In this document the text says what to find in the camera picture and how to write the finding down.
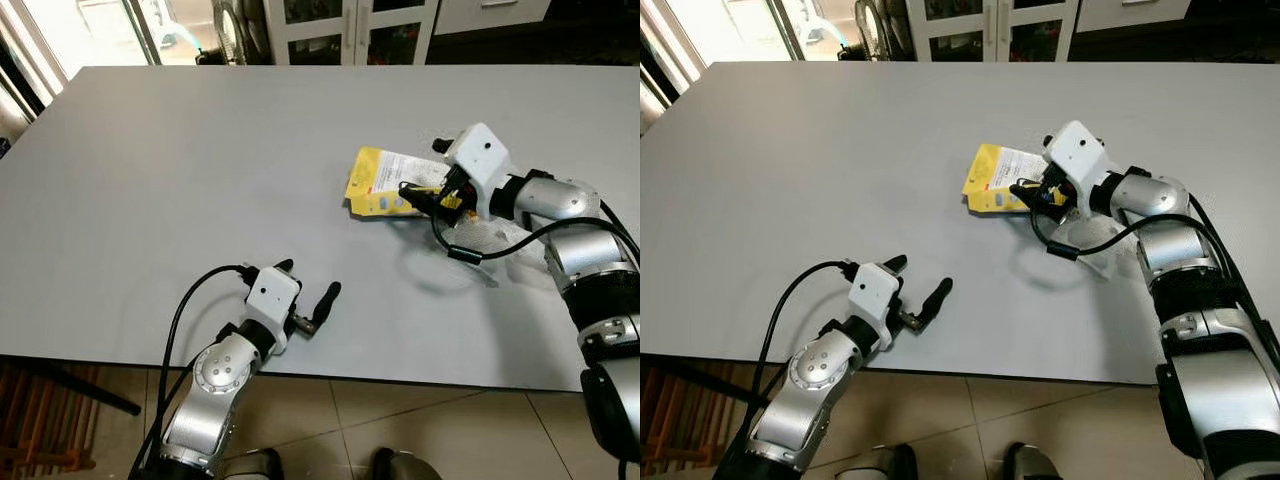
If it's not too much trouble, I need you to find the white drawer unit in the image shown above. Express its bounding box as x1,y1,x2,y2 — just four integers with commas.
1075,0,1194,34
433,0,554,37

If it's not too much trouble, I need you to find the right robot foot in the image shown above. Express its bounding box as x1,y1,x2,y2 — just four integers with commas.
1000,442,1068,480
370,447,443,480

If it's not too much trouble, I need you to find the white window frame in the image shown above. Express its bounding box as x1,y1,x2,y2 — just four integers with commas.
0,0,79,119
640,0,713,113

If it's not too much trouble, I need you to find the black floor fan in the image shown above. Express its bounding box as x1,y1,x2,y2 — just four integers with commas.
838,0,907,63
200,0,267,67

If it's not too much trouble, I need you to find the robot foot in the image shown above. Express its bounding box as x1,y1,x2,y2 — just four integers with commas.
370,447,443,480
1000,442,1068,480
218,448,287,480
833,444,918,480

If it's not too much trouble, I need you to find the white glass door cabinet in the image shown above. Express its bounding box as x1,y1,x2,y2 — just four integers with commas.
904,0,1080,64
262,0,437,67

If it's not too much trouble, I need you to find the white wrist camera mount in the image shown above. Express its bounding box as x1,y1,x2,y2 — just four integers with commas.
443,122,514,218
850,262,904,351
244,265,304,353
1045,120,1110,213

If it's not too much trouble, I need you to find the yellow printed packet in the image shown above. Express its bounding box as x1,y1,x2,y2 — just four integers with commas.
961,142,1051,215
344,146,453,220

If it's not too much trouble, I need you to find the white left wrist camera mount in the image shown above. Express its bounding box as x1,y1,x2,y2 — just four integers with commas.
850,262,904,351
244,265,304,353

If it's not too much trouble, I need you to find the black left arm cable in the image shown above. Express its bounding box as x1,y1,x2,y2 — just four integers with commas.
130,264,251,476
735,260,857,451

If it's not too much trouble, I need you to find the dark sliding door frame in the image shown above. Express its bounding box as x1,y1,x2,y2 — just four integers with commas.
768,0,807,63
123,0,163,67

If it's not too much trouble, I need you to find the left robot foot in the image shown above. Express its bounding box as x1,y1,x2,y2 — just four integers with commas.
833,444,918,480
218,448,287,480

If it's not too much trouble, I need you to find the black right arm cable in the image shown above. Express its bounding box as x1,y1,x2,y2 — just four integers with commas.
1030,203,1280,336
430,185,641,267

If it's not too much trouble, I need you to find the brown wooden slatted rack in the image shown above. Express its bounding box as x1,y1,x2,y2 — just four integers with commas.
0,362,103,477
640,362,749,480

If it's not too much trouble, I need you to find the black metal rod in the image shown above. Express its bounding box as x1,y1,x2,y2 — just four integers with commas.
0,355,143,417
640,357,773,408

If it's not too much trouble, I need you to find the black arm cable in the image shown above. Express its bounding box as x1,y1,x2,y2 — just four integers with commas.
1030,203,1280,336
430,185,641,267
130,264,251,476
735,260,857,451

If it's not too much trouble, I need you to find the clear crumpled plastic wrap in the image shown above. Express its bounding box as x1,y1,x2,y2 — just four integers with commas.
438,213,546,276
1048,213,1143,279

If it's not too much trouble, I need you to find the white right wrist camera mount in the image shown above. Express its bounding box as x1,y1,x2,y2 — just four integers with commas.
443,122,514,218
1045,120,1110,213

